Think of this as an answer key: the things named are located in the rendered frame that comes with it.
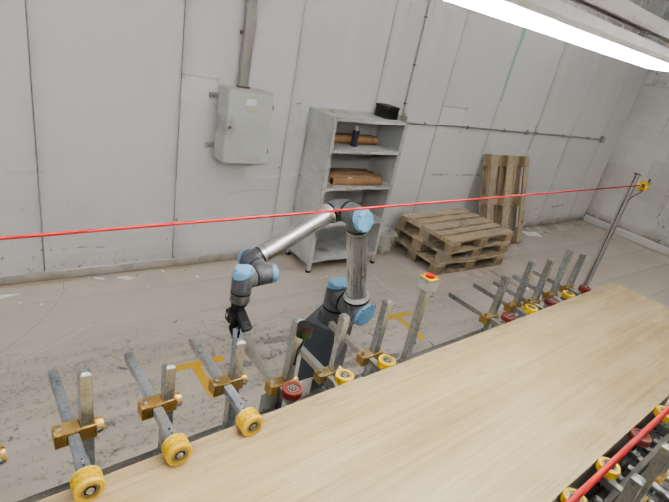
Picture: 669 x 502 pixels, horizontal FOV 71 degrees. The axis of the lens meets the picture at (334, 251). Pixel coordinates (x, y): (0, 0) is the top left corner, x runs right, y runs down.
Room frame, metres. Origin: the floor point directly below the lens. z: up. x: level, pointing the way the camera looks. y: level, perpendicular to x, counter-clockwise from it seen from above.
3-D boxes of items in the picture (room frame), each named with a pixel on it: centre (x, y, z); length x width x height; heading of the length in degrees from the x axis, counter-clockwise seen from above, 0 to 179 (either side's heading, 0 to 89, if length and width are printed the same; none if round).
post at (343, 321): (1.72, -0.10, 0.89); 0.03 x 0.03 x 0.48; 42
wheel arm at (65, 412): (1.05, 0.70, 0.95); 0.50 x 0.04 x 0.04; 42
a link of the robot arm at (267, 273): (1.89, 0.30, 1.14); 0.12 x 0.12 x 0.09; 45
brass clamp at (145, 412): (1.20, 0.47, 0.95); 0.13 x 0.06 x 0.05; 132
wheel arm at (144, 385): (1.22, 0.51, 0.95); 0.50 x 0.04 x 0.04; 42
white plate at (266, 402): (1.59, 0.08, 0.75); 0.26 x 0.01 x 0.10; 132
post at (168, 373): (1.21, 0.45, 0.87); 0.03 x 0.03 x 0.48; 42
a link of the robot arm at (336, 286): (2.49, -0.08, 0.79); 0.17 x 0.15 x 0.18; 45
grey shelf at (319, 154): (4.66, 0.02, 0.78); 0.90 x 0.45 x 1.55; 129
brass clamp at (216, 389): (1.37, 0.28, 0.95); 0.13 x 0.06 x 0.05; 132
